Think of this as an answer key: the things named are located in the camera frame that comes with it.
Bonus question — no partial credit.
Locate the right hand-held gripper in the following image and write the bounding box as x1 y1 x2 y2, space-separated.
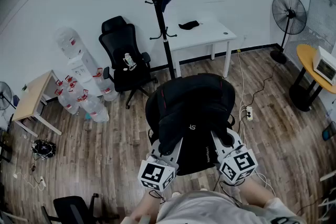
211 130 258 184

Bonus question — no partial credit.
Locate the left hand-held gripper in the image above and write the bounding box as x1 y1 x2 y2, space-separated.
138 138 184 191

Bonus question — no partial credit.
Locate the black backpack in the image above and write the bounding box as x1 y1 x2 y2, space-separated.
145 73 236 176

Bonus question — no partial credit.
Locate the black coat rack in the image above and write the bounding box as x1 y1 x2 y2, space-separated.
130 0 178 79

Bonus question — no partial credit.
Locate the person's right forearm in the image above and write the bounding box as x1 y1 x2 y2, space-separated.
240 177 275 208

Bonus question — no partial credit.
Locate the person's left forearm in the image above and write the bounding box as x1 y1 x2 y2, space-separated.
130 188 169 224

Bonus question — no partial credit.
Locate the person's light shirt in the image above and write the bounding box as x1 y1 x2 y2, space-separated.
156 190 305 224

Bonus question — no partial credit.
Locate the pile of clear water jugs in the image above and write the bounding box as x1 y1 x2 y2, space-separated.
54 67 119 124

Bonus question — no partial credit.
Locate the blue and black chair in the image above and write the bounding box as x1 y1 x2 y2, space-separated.
322 121 336 142

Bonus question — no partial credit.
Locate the white desk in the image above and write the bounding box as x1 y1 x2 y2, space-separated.
165 19 238 79

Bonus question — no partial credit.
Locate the black swivel chair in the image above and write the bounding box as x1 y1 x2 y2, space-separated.
40 193 120 224

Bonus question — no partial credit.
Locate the white water dispenser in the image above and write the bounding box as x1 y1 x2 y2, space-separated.
67 51 102 97

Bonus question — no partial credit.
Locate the round yellow table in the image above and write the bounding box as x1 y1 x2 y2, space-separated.
289 44 336 112

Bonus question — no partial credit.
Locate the black mesh office chair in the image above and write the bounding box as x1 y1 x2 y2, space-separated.
98 15 158 110

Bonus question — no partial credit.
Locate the black fabric pouch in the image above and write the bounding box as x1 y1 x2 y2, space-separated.
178 20 201 30

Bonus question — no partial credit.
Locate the white microwave oven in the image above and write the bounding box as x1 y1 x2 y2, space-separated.
312 46 336 86

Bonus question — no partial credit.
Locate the light wooden desk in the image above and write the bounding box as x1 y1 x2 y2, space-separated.
12 69 63 137

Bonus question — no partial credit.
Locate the gray mesh panel board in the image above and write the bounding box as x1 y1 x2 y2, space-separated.
283 0 336 61

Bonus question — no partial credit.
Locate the small black fan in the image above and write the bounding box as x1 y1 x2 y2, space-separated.
0 81 17 111

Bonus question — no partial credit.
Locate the black fan cable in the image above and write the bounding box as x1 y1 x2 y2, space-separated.
241 61 279 119

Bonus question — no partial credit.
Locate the small white toy with lanyard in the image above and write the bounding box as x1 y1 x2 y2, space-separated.
122 52 137 71

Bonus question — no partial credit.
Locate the white metal frame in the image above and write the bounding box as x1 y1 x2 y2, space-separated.
319 169 336 221

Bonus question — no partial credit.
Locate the black device with cables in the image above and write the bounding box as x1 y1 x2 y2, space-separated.
30 138 57 159

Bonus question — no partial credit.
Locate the large black pedestal fan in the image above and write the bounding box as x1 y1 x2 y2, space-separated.
270 0 308 65

